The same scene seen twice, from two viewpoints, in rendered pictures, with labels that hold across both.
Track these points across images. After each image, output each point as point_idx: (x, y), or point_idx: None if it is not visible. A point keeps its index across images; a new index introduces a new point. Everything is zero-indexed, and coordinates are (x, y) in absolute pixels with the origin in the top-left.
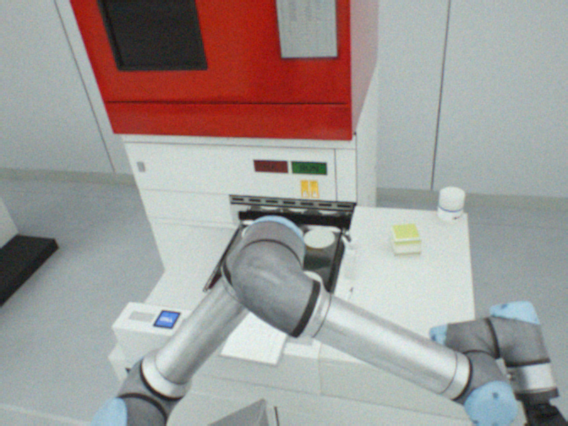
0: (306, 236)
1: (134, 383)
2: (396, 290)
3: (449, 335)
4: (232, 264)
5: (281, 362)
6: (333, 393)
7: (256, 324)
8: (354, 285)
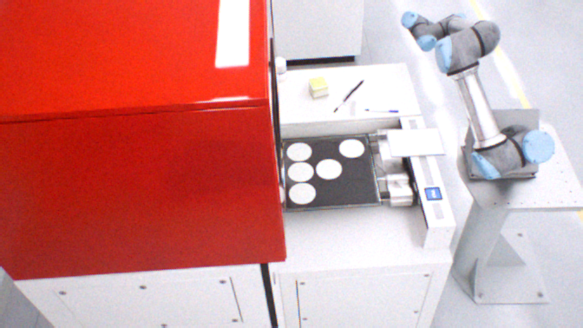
0: (298, 160)
1: (507, 147)
2: (357, 93)
3: (429, 34)
4: (488, 43)
5: None
6: None
7: (414, 144)
8: (360, 110)
